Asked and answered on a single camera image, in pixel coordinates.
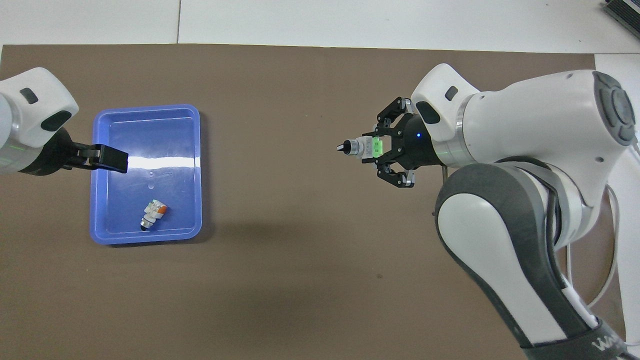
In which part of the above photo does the grey ribbed device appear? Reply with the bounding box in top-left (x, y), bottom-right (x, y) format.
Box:
top-left (602, 0), bottom-right (640, 26)

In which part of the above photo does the green rotary switch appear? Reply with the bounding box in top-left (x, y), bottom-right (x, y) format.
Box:
top-left (336, 136), bottom-right (384, 161)

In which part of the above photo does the brown table mat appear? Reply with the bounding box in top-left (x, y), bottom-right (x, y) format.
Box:
top-left (0, 44), bottom-right (629, 360)

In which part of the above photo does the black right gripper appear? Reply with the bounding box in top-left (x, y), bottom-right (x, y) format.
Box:
top-left (375, 96), bottom-right (444, 190)

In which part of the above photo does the blue plastic tray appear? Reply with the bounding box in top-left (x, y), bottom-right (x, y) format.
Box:
top-left (90, 104), bottom-right (203, 246)

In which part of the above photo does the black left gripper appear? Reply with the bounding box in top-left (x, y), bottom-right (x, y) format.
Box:
top-left (19, 127), bottom-right (130, 177)

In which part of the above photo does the orange rotary switch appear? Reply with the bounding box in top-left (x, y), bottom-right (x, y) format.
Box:
top-left (139, 199), bottom-right (168, 232)

